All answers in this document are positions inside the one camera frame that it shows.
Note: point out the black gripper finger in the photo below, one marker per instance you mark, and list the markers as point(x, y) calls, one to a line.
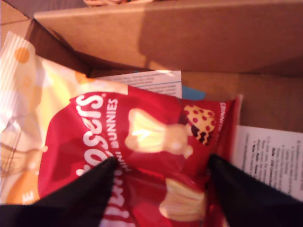
point(85, 189)
point(241, 194)

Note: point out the brown cardboard box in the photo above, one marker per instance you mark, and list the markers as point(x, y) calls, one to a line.
point(213, 42)

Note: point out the red Maltesers bunnies bag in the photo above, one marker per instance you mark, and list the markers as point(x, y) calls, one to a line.
point(146, 142)

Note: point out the white printed paper sheet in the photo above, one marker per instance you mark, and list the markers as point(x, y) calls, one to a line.
point(272, 153)

